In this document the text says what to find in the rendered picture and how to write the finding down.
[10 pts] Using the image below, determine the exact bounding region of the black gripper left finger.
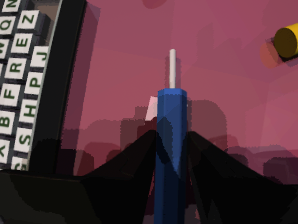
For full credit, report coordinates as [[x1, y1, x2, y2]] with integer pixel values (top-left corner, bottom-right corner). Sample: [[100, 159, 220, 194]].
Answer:
[[0, 130, 156, 224]]

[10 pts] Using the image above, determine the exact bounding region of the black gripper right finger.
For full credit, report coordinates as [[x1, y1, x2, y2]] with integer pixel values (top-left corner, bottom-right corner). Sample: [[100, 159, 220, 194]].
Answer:
[[187, 131, 298, 224]]

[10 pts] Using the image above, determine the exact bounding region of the blue stylus with white tip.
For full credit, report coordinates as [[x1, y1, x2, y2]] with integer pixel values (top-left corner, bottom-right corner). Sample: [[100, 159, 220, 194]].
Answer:
[[154, 49, 187, 224]]

